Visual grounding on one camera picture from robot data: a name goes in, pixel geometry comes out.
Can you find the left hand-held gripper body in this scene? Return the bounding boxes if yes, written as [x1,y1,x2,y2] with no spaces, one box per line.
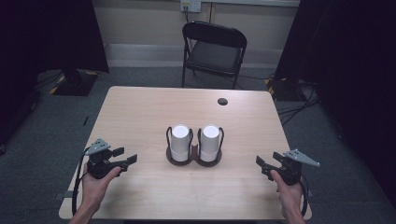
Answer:
[84,138,130,180]

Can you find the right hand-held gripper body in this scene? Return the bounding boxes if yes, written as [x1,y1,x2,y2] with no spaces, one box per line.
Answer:
[262,148,321,187]

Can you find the person's left hand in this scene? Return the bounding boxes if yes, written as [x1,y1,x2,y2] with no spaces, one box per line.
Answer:
[80,163,122,214]

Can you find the person's right hand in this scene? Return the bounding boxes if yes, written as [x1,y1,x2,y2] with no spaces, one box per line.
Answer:
[269,169,304,218]

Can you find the white paper cup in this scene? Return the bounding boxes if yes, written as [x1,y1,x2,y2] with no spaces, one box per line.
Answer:
[198,124,221,162]
[169,124,191,162]

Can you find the dark double cup holder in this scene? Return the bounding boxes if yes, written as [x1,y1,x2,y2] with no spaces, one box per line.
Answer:
[164,125,226,168]

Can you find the striped black stand base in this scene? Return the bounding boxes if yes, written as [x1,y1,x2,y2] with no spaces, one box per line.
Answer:
[49,68,101,97]
[263,76,302,103]

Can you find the black curtain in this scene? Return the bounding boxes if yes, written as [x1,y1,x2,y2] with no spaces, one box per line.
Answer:
[0,0,110,147]
[274,0,396,206]

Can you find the black folding chair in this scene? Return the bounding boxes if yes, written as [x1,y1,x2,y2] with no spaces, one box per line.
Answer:
[180,21,248,91]

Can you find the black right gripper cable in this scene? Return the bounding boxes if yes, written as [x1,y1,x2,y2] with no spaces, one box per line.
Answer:
[298,174,310,217]

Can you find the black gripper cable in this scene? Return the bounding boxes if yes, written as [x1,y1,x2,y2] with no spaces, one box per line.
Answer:
[298,174,310,217]
[71,146,92,217]

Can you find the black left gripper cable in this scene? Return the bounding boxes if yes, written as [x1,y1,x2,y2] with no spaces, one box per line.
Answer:
[71,146,92,217]

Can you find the black floor cables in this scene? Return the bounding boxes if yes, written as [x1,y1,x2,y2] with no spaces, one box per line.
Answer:
[276,78,322,127]

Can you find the white wall socket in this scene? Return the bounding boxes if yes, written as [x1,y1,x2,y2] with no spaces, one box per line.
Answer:
[179,0,203,14]

